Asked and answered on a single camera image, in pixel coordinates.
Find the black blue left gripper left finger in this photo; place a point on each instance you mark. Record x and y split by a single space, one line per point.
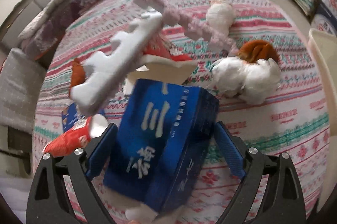
48 201

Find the white tissue ball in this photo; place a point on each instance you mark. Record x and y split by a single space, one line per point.
250 82

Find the upper Ganten water box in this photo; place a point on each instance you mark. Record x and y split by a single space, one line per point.
328 7

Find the red snack wrapper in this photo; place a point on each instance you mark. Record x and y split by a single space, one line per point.
78 136

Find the red white carton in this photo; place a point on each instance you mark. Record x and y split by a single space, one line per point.
161 61

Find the ganten water box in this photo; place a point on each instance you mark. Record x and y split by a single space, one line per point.
328 7
322 23

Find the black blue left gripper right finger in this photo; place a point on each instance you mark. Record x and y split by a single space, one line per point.
269 189

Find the white plastic trash bin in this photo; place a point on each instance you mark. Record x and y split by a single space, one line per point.
323 48

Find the blue cardboard box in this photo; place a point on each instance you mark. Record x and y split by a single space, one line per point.
161 143

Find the grey pillow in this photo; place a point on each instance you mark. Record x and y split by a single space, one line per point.
21 82

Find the orange stained tissue wad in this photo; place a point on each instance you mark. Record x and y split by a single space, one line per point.
220 16

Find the orange peel strip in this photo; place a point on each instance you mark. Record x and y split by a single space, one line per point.
77 74

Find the lower Ganten water box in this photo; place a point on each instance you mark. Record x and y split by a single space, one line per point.
322 23

